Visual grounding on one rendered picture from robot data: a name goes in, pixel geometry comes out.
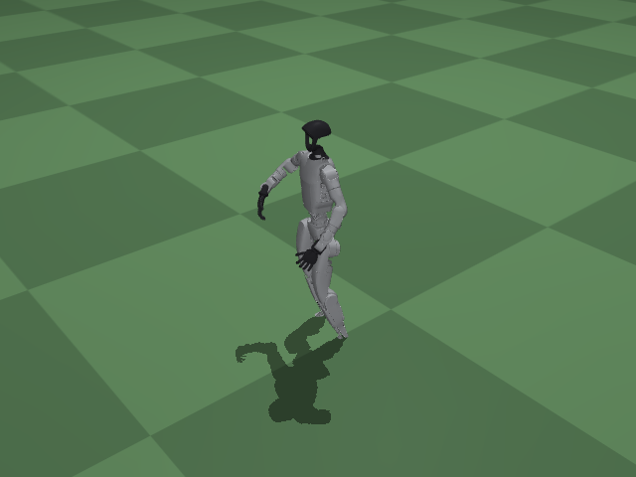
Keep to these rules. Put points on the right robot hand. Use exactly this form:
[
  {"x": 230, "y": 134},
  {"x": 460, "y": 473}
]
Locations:
[{"x": 262, "y": 195}]

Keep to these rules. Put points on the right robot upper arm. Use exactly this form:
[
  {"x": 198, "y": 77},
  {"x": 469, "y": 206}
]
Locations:
[{"x": 294, "y": 162}]

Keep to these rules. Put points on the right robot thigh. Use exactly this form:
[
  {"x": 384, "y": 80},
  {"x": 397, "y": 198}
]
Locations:
[{"x": 304, "y": 241}]

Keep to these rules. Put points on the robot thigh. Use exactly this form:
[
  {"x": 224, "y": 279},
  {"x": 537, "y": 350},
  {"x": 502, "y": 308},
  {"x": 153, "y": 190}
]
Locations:
[
  {"x": 304, "y": 241},
  {"x": 322, "y": 271}
]

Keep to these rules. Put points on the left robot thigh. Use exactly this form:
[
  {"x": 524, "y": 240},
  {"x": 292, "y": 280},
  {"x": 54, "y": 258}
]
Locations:
[{"x": 322, "y": 271}]

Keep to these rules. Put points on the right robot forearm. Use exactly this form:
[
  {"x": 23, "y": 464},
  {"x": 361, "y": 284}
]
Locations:
[{"x": 276, "y": 177}]

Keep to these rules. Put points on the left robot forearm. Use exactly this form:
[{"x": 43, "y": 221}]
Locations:
[{"x": 334, "y": 223}]

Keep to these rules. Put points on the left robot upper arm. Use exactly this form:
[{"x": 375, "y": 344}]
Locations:
[{"x": 330, "y": 178}]

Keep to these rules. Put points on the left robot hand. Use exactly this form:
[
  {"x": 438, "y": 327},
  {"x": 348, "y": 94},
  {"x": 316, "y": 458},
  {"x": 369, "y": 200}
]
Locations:
[{"x": 310, "y": 256}]

